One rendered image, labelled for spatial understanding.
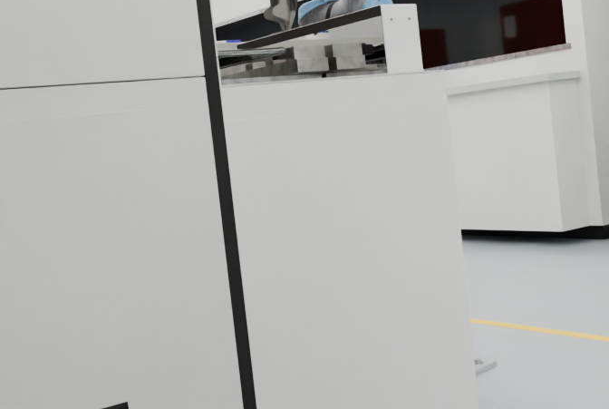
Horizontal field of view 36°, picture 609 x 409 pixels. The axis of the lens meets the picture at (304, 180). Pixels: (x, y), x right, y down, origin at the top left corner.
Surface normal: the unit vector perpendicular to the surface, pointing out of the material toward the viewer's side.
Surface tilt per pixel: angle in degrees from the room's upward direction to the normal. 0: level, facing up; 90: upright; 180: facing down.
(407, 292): 90
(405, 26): 90
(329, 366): 90
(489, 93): 90
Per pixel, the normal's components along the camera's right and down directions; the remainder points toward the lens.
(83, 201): 0.57, -0.03
